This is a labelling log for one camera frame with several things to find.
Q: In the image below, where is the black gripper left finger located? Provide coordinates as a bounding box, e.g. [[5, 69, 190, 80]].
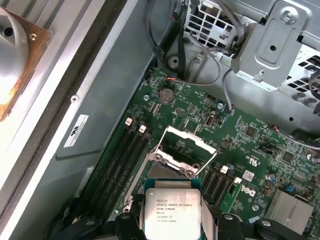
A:
[[48, 197, 147, 240]]

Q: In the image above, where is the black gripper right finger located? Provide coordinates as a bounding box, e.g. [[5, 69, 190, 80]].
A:
[[200, 195, 285, 240]]

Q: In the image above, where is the silver CPU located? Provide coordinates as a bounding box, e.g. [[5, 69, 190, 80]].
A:
[[143, 177, 203, 240]]

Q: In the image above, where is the metal socket cover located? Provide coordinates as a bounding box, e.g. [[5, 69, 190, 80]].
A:
[[153, 125, 218, 179]]

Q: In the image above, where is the RAM slot with black clip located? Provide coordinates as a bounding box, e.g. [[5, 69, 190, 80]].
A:
[[106, 123, 141, 191], [122, 132, 155, 198], [201, 163, 222, 201], [217, 173, 237, 210]]

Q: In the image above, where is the RAM slot with white clip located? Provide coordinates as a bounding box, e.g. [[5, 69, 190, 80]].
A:
[[97, 117, 134, 187], [208, 165, 230, 206], [113, 125, 148, 195]]

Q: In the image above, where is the CPU socket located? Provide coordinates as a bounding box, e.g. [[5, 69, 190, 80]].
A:
[[126, 153, 207, 213]]

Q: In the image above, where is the green RAM stick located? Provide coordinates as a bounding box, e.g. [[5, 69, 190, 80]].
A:
[[221, 176, 243, 216]]

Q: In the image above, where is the silver heat sink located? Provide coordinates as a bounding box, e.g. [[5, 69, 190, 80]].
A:
[[264, 188, 315, 230]]

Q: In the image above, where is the green motherboard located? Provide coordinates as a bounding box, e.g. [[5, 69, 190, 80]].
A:
[[89, 67, 320, 240]]

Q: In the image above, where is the black PC case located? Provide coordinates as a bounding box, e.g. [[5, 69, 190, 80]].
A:
[[0, 0, 320, 240]]

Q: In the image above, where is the silver coin battery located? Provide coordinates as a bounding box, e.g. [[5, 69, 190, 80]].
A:
[[159, 87, 175, 104]]

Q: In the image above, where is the metal drive cage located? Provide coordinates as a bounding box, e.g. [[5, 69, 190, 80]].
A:
[[184, 0, 320, 106]]

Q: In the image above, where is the grey braided wire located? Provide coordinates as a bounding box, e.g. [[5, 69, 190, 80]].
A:
[[221, 67, 236, 114]]

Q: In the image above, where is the black flat cable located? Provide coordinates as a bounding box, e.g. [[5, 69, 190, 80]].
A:
[[173, 14, 187, 77]]

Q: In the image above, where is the silver metal bracket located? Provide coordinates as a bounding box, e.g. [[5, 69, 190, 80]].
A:
[[230, 0, 315, 89]]

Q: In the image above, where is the square brown base plate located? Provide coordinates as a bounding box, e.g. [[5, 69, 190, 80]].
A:
[[0, 6, 55, 123]]

